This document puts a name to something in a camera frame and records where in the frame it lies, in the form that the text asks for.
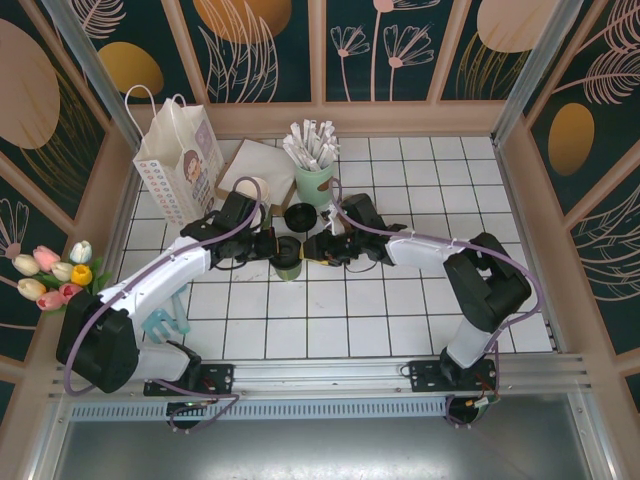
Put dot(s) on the green paper cup black lid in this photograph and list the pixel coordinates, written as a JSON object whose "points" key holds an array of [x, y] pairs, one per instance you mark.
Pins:
{"points": [[287, 250]]}

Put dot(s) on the white printed paper bag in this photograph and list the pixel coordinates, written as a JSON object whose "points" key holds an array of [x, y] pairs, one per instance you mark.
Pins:
{"points": [[175, 165]]}

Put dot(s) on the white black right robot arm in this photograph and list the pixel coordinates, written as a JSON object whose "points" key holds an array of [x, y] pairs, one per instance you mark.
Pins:
{"points": [[425, 252]]}

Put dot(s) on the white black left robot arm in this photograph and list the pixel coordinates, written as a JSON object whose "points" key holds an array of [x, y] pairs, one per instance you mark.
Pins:
{"points": [[160, 272]]}

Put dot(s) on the black plastic cup lid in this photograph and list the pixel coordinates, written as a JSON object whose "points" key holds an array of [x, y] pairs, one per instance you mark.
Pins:
{"points": [[301, 217]]}

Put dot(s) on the stack of cream paper cups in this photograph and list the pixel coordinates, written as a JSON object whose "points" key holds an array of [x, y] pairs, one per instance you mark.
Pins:
{"points": [[247, 192]]}

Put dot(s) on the mint green straw holder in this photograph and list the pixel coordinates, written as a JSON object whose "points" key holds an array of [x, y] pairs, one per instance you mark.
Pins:
{"points": [[312, 187]]}

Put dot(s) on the white napkin stack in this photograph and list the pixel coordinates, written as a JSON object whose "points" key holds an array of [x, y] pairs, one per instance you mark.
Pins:
{"points": [[255, 165]]}

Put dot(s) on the light blue toy rake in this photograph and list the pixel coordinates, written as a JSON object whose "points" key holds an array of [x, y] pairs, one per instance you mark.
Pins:
{"points": [[157, 325]]}

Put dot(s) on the white blue artificial tulip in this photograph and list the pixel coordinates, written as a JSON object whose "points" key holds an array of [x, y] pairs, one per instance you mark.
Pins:
{"points": [[81, 251]]}

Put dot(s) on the yellow artificial tulip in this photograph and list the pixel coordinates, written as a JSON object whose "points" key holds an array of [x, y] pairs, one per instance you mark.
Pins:
{"points": [[81, 274]]}

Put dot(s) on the pink artificial tulip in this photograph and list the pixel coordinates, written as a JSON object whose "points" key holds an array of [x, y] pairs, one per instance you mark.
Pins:
{"points": [[70, 291], [45, 256], [50, 301]]}

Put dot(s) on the cream artificial tulip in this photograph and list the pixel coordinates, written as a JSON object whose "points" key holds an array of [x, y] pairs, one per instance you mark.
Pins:
{"points": [[62, 271], [31, 288], [25, 264]]}

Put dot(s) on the brushed metal sheet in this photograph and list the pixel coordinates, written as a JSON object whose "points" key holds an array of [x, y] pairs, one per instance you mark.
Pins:
{"points": [[320, 450]]}

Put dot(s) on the peach circle gold stems panel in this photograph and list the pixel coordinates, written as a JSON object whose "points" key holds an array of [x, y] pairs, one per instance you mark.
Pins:
{"points": [[505, 25]]}

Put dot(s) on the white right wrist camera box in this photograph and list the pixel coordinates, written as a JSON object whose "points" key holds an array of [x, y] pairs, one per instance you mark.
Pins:
{"points": [[336, 222]]}

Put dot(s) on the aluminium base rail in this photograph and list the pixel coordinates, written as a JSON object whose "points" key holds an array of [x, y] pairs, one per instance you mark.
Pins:
{"points": [[320, 372]]}

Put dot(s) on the pink flower outline wall panel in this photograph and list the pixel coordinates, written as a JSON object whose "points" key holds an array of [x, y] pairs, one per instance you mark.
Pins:
{"points": [[360, 75]]}

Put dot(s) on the orange oval dark wall panel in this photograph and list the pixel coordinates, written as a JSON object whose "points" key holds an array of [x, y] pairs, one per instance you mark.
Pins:
{"points": [[130, 70]]}

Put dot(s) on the orange circle leaf wall panel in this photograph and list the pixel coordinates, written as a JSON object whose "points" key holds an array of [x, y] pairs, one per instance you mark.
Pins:
{"points": [[240, 20]]}

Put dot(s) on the aluminium frame post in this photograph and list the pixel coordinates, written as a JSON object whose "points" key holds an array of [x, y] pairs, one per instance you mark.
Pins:
{"points": [[535, 75], [100, 75]]}

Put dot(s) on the orange oval feather wall panel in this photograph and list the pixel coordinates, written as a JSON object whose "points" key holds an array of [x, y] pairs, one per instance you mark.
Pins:
{"points": [[570, 140]]}

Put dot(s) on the pink feather outline wall panel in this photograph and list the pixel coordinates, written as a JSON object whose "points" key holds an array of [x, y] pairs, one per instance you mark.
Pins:
{"points": [[610, 260]]}

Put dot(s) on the peach circle dark wall panel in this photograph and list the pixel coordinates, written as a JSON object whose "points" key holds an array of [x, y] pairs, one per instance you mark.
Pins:
{"points": [[30, 85]]}

